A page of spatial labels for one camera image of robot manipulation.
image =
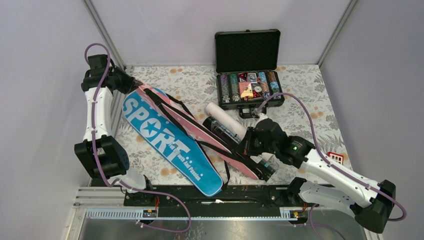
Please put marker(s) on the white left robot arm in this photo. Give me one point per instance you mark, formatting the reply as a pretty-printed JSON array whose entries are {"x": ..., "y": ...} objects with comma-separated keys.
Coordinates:
[{"x": 100, "y": 154}]

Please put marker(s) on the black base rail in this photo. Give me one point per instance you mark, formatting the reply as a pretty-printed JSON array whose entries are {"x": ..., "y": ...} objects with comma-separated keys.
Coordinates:
[{"x": 236, "y": 201}]

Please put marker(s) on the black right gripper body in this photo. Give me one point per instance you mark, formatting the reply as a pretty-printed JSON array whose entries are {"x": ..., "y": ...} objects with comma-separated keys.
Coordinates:
[{"x": 254, "y": 145}]

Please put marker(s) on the black poker chip case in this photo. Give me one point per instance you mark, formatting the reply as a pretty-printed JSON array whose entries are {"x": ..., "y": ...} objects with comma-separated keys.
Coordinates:
[{"x": 245, "y": 63}]

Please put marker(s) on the red grid block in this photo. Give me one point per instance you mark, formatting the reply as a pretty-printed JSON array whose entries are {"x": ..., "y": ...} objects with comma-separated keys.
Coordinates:
[{"x": 336, "y": 157}]

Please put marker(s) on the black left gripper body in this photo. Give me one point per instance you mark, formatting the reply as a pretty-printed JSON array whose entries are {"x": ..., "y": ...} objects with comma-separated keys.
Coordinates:
[{"x": 123, "y": 83}]

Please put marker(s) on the black shuttlecock tube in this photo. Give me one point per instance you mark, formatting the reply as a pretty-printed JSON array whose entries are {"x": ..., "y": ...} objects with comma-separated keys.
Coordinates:
[{"x": 232, "y": 136}]

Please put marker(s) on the blue racket cover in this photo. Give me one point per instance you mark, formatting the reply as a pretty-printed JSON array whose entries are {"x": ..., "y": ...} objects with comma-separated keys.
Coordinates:
[{"x": 180, "y": 150}]

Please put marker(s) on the pink racket cover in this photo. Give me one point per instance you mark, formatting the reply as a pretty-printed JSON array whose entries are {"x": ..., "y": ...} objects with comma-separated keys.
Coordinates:
[{"x": 178, "y": 114}]

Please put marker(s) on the aluminium slotted rail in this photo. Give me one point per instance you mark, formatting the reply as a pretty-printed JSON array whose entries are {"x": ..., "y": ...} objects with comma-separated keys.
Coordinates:
[{"x": 152, "y": 214}]

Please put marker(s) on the white cardboard tube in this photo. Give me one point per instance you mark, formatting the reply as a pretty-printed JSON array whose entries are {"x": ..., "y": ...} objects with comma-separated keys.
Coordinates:
[{"x": 233, "y": 126}]

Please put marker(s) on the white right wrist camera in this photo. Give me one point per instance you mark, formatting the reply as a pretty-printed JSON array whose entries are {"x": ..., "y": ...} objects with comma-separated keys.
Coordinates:
[{"x": 260, "y": 117}]

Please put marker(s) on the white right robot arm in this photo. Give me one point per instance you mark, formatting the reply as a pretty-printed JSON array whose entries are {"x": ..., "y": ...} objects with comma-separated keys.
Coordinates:
[{"x": 369, "y": 202}]

